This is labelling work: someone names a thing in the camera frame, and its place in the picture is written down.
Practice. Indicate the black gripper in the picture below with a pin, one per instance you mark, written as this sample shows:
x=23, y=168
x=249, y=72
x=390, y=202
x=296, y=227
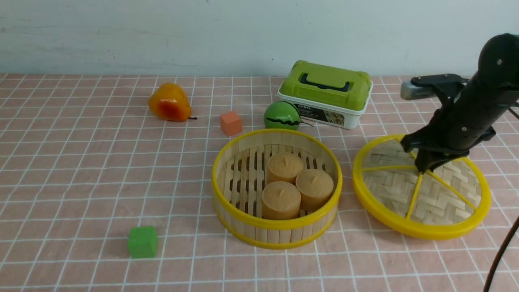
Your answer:
x=468, y=109

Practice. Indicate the yellow bamboo steamer lid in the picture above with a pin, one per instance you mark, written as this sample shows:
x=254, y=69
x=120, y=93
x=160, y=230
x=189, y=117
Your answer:
x=443, y=204

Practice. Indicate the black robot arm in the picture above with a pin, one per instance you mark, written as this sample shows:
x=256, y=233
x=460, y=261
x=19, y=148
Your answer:
x=498, y=64

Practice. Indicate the yellow bamboo steamer basket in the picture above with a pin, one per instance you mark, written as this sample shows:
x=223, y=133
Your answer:
x=239, y=176

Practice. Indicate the tan toy bun right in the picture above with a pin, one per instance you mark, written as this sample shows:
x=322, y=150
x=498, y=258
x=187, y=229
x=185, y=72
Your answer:
x=316, y=188

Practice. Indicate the tan toy bun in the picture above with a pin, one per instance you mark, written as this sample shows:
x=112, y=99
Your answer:
x=281, y=201
x=316, y=188
x=284, y=166

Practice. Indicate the green lidded white box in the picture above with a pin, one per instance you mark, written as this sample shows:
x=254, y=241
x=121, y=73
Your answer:
x=326, y=94

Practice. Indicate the tan toy bun rear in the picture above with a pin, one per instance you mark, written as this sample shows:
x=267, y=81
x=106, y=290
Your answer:
x=284, y=166

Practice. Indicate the tan toy bun front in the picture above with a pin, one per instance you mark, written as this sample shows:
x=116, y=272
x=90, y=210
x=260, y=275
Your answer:
x=281, y=201

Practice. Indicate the green toy watermelon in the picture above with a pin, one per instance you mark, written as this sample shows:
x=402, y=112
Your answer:
x=283, y=115

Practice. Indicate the orange foam cube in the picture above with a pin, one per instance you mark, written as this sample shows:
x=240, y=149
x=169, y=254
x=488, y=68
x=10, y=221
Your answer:
x=230, y=123

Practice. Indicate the orange yellow toy pear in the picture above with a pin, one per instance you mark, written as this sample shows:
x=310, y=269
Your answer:
x=170, y=102

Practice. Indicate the green foam cube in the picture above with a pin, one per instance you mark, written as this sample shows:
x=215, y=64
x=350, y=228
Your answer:
x=142, y=242

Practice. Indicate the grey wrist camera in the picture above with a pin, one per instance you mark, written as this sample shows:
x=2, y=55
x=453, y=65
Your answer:
x=411, y=92

